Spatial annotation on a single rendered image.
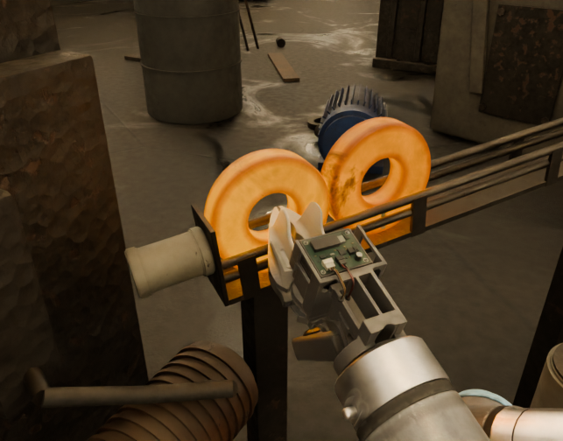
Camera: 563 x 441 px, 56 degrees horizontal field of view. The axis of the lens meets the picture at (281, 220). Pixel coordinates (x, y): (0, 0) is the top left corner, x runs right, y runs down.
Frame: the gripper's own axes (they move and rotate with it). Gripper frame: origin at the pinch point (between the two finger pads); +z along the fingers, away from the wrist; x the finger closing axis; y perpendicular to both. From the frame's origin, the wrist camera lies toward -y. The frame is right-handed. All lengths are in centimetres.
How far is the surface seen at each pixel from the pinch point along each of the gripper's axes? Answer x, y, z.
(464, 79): -172, -83, 131
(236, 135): -72, -133, 176
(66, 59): 18.1, 8.2, 24.9
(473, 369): -65, -75, -2
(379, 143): -14.6, 4.9, 4.3
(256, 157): 1.3, 5.0, 5.7
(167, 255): 12.8, -3.4, 1.5
